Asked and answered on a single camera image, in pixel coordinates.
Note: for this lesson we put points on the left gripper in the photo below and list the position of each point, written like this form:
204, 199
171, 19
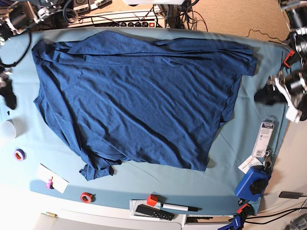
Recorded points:
278, 86

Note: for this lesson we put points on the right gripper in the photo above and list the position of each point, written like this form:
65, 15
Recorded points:
6, 89

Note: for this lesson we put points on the dark blue t-shirt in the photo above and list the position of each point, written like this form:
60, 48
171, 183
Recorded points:
112, 98

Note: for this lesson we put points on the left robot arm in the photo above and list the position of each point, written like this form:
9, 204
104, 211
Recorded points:
295, 14

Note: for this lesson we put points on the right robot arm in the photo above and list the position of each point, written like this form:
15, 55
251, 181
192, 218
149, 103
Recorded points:
20, 18

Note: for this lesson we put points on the clear blister package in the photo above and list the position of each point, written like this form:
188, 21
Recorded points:
263, 137

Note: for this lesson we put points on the white plastic cup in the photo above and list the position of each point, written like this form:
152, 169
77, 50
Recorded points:
7, 132

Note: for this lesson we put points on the orange black clamp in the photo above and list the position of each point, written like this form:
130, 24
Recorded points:
289, 60

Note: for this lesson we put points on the purple tape roll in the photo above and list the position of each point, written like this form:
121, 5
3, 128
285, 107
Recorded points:
19, 155

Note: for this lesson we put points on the white paper label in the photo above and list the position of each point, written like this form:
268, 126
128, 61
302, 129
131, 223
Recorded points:
248, 163

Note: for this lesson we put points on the light blue table cloth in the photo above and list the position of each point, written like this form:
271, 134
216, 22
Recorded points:
211, 190

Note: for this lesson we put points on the blue box with knob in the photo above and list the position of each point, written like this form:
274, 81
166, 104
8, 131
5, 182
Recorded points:
254, 183

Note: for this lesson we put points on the black small device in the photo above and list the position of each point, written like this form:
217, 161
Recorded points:
289, 195

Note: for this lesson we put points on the pink small toy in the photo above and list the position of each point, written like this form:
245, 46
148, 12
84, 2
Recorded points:
49, 184

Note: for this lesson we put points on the white card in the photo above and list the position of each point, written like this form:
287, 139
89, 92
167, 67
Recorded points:
59, 184

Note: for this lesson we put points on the orange clamp bottom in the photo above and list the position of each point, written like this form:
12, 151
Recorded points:
246, 209

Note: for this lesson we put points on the red tape roll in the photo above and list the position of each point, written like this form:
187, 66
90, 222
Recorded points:
86, 197

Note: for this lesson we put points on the blue clamp bottom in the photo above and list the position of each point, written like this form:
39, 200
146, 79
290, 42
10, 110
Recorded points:
237, 223

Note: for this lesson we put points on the white power strip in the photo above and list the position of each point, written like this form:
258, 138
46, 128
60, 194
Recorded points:
150, 18

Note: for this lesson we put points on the white black marker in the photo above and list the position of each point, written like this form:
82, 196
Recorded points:
179, 207

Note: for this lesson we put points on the red small block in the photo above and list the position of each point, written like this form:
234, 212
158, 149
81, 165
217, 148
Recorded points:
152, 200

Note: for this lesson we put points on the black remote control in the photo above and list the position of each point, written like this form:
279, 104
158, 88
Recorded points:
153, 212

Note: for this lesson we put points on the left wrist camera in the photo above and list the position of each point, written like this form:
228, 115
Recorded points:
293, 114

